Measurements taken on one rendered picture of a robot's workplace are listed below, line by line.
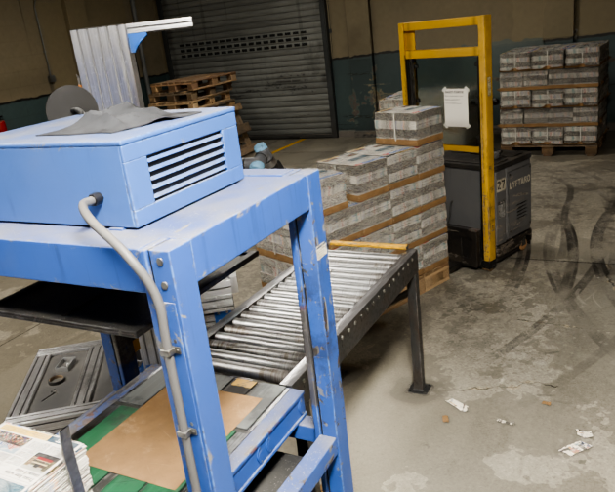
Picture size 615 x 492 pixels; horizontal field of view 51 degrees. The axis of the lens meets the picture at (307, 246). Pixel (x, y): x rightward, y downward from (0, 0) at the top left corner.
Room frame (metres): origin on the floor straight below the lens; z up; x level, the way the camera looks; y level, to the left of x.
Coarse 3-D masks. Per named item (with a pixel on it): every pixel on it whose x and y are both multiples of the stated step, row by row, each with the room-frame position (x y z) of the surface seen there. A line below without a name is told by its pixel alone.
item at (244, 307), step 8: (328, 248) 3.31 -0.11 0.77; (288, 272) 2.96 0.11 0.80; (272, 280) 2.88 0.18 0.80; (280, 280) 2.87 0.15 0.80; (264, 288) 2.79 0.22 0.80; (256, 296) 2.71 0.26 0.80; (248, 304) 2.64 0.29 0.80; (232, 312) 2.56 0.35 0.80; (240, 312) 2.55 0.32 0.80; (224, 320) 2.49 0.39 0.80; (216, 328) 2.43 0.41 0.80; (208, 336) 2.36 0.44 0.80
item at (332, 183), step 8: (320, 176) 3.81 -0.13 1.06; (328, 176) 3.79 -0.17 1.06; (336, 176) 3.80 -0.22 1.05; (344, 176) 3.84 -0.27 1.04; (320, 184) 3.72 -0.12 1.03; (328, 184) 3.76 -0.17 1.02; (336, 184) 3.81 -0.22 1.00; (344, 184) 3.85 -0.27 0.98; (328, 192) 3.76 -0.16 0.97; (336, 192) 3.80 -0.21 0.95; (344, 192) 3.84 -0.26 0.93; (328, 200) 3.76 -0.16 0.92; (336, 200) 3.80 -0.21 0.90; (344, 200) 3.83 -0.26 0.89
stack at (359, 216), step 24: (408, 192) 4.24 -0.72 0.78; (336, 216) 3.80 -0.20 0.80; (360, 216) 3.96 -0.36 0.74; (384, 216) 4.08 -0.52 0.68; (264, 240) 3.78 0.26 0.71; (288, 240) 3.60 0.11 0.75; (360, 240) 3.92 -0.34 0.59; (384, 240) 4.06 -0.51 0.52; (408, 240) 4.21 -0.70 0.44; (264, 264) 3.81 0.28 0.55; (288, 264) 3.63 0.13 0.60; (384, 312) 4.02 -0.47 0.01
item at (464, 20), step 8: (472, 16) 4.61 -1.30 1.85; (408, 24) 5.02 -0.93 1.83; (416, 24) 4.97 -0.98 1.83; (424, 24) 4.91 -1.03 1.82; (432, 24) 4.85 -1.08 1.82; (440, 24) 4.80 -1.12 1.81; (448, 24) 4.75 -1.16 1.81; (456, 24) 4.70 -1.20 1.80; (464, 24) 4.65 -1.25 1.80; (472, 24) 4.59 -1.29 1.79
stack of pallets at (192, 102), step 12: (228, 72) 10.90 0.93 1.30; (156, 84) 10.32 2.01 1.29; (168, 84) 10.21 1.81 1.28; (180, 84) 10.10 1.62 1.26; (192, 84) 10.01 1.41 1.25; (204, 84) 10.79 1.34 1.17; (216, 84) 10.51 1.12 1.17; (228, 84) 10.96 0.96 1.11; (156, 96) 10.26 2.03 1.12; (168, 96) 10.17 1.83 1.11; (180, 96) 10.89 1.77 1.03; (192, 96) 10.00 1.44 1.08; (204, 96) 10.29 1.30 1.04; (228, 96) 11.01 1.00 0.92; (168, 108) 10.13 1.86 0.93; (180, 108) 10.21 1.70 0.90; (240, 144) 11.00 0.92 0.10
